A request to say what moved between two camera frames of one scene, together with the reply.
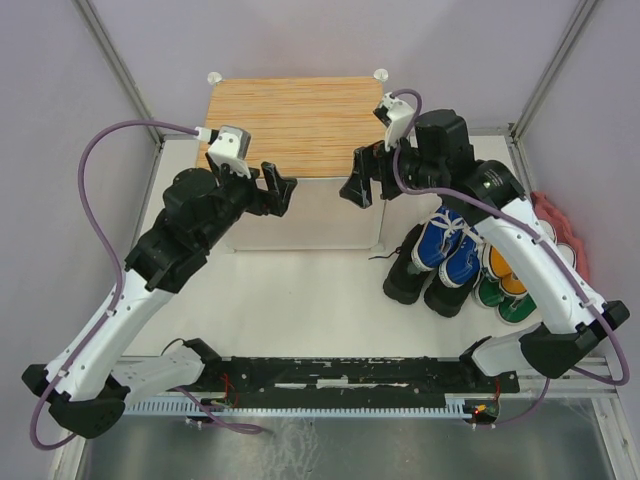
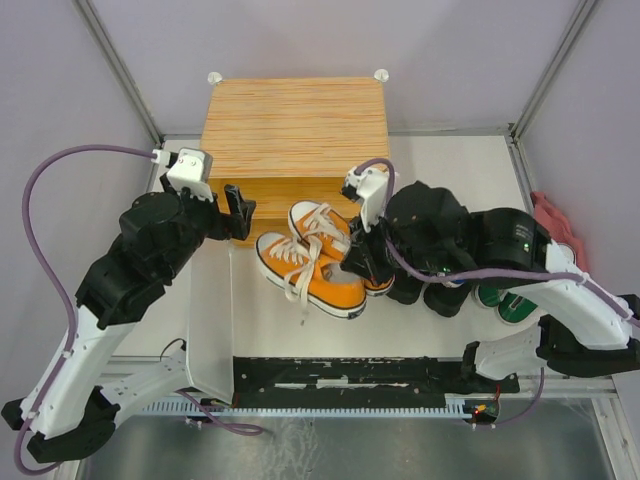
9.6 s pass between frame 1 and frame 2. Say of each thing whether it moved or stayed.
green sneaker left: stayed
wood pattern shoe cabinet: stayed
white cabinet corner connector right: stayed
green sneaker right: stayed
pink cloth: stayed
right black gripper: moved
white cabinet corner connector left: stayed
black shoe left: stayed
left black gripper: moved
